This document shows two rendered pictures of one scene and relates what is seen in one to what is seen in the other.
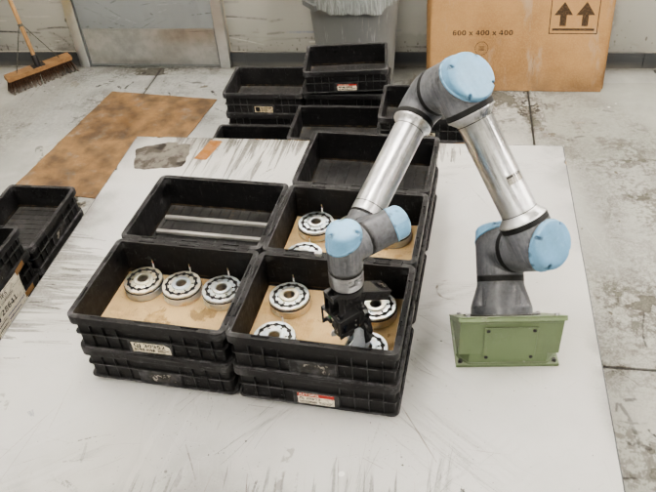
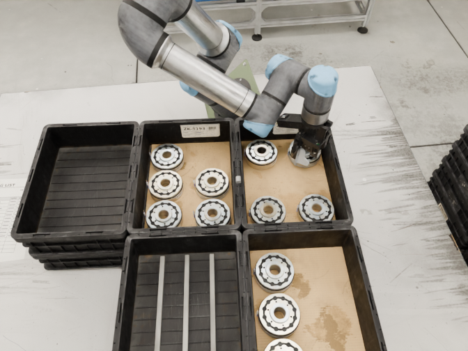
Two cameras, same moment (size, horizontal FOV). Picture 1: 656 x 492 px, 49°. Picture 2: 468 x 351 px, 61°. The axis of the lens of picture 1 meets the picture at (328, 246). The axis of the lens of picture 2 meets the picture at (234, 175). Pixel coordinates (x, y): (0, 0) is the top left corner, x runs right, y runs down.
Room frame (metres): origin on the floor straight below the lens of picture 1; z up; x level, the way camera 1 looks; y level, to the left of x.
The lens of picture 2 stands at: (1.58, 0.62, 1.85)
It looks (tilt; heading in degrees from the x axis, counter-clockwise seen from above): 55 degrees down; 251
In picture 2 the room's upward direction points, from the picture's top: straight up
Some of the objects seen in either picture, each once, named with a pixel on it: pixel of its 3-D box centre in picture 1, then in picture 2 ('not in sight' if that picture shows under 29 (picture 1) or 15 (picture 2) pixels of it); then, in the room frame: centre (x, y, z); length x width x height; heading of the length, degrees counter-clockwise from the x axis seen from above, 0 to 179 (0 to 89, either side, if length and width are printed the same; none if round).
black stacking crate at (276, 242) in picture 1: (348, 238); (187, 181); (1.50, -0.06, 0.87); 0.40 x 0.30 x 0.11; 74
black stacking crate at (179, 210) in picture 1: (211, 226); (184, 317); (1.61, 0.33, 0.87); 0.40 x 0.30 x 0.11; 74
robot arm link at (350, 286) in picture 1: (347, 277); (316, 111); (1.13, -0.03, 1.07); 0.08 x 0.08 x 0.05
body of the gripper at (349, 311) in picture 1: (346, 305); (313, 132); (1.12, -0.03, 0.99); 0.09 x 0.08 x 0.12; 123
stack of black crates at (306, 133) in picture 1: (338, 154); not in sight; (2.80, -0.09, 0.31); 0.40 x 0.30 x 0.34; 78
